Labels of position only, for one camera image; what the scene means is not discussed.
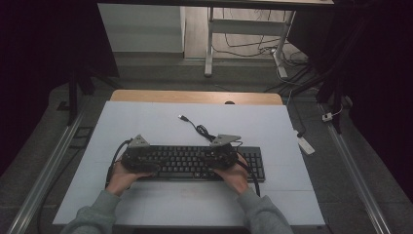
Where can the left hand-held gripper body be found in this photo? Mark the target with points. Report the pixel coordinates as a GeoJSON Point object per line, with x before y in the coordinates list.
{"type": "Point", "coordinates": [136, 161]}

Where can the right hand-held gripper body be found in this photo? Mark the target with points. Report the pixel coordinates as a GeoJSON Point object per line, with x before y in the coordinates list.
{"type": "Point", "coordinates": [224, 157]}

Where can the black keyboard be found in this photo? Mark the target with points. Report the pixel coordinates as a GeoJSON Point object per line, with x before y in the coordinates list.
{"type": "Point", "coordinates": [185, 162]}

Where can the person's right hand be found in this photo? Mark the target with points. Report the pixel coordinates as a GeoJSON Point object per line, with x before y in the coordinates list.
{"type": "Point", "coordinates": [235, 180]}

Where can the person's left hand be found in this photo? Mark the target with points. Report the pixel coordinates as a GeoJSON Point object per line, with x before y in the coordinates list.
{"type": "Point", "coordinates": [121, 182]}

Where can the white table mat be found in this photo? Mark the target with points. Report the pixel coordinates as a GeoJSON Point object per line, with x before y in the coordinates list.
{"type": "Point", "coordinates": [156, 126]}

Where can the white power strip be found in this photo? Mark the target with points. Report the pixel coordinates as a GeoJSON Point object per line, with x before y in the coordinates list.
{"type": "Point", "coordinates": [306, 145]}

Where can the black metal stand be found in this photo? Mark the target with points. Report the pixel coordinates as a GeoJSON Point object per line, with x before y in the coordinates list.
{"type": "Point", "coordinates": [73, 97]}
{"type": "Point", "coordinates": [337, 97]}

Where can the white-legged desk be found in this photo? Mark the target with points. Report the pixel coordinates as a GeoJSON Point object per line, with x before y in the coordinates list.
{"type": "Point", "coordinates": [208, 48]}

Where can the small white adapter box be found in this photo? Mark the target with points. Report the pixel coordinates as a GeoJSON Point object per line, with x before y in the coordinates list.
{"type": "Point", "coordinates": [327, 117]}

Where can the white cabinet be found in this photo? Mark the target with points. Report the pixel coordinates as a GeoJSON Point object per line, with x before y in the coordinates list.
{"type": "Point", "coordinates": [142, 29]}

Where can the dark curtain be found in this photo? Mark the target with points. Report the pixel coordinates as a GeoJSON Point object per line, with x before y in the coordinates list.
{"type": "Point", "coordinates": [39, 48]}
{"type": "Point", "coordinates": [383, 81]}

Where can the aluminium floor rail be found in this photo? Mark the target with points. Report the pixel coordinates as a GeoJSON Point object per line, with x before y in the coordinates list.
{"type": "Point", "coordinates": [354, 175]}
{"type": "Point", "coordinates": [48, 169]}

